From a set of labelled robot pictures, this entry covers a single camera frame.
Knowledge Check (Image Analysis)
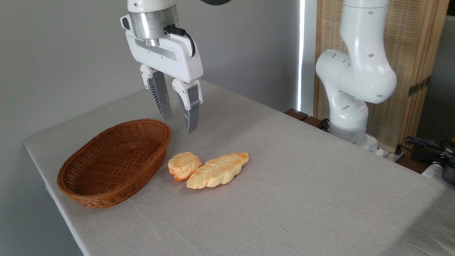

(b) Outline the bundle of dark cables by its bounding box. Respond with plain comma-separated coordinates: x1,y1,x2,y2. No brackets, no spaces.
396,136,455,167

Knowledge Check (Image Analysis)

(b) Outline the metal screen hinge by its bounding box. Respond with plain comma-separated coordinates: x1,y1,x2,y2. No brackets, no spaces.
408,76,431,97

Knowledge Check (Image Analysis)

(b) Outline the white power strip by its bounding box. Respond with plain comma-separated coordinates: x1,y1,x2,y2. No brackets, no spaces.
381,149,406,163

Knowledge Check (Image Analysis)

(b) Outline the small round bread roll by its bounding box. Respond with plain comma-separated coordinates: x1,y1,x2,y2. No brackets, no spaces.
168,152,202,182

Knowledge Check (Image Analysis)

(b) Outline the dark wooden block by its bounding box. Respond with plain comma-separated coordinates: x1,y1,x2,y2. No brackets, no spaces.
302,116,329,132
284,108,309,121

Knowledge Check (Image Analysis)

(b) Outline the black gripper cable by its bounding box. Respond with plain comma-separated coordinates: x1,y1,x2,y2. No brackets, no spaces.
165,24,196,58

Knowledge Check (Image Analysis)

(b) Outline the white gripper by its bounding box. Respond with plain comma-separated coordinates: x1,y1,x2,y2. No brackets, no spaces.
125,30,204,135

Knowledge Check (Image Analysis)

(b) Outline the brown wicker basket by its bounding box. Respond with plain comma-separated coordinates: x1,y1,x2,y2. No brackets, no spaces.
57,119,171,209

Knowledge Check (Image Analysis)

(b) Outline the grey tablecloth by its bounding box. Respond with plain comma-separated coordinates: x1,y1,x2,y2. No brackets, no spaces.
24,79,455,256

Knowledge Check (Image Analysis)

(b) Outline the long braided bread loaf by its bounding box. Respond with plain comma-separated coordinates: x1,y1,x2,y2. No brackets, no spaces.
186,152,249,190

